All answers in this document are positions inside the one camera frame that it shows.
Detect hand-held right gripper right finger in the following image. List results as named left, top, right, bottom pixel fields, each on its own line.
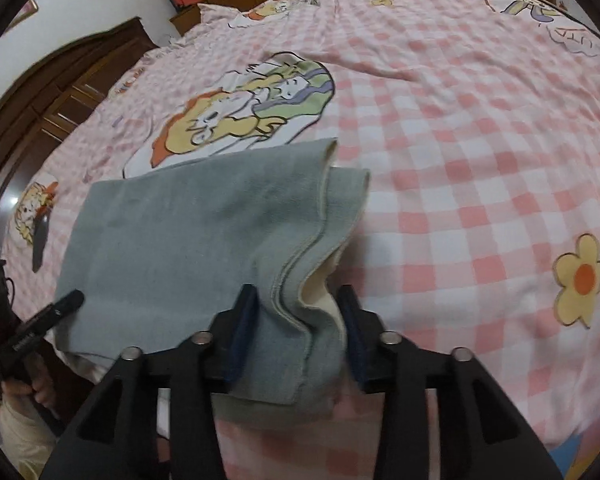
left=337, top=285, right=563, bottom=480

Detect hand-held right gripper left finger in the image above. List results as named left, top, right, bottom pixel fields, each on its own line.
left=40, top=284, right=258, bottom=480

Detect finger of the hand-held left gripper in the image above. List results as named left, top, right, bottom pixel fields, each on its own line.
left=0, top=290, right=86, bottom=363
left=31, top=210, right=52, bottom=272

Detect grey pants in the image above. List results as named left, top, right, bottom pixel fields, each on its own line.
left=54, top=137, right=371, bottom=418

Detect person's left forearm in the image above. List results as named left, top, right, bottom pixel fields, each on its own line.
left=0, top=397, right=63, bottom=477

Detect person's left hand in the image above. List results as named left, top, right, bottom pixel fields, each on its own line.
left=2, top=352, right=59, bottom=413

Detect dark wooden headboard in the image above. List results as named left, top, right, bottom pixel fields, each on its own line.
left=0, top=16, right=159, bottom=233

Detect pink checkered cartoon bed sheet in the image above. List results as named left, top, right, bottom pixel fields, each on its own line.
left=0, top=0, right=600, bottom=480

